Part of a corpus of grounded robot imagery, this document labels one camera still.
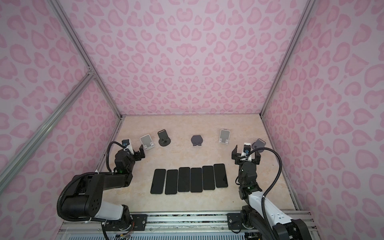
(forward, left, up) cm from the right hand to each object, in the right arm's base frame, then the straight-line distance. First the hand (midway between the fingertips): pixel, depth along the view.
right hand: (246, 145), depth 80 cm
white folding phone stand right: (+16, +9, -14) cm, 23 cm away
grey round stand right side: (+10, -13, -12) cm, 20 cm away
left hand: (+4, +64, -7) cm, 65 cm away
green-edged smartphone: (-15, +49, -18) cm, 54 cm away
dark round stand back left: (+12, +49, -14) cm, 53 cm away
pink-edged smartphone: (-13, +27, -17) cm, 34 cm away
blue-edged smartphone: (-12, +34, -19) cm, 41 cm away
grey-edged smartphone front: (-11, +20, -19) cm, 29 cm away
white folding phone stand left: (+10, +60, -13) cm, 62 cm away
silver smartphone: (-14, +41, -18) cm, 47 cm away
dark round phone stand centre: (+16, +27, -19) cm, 37 cm away
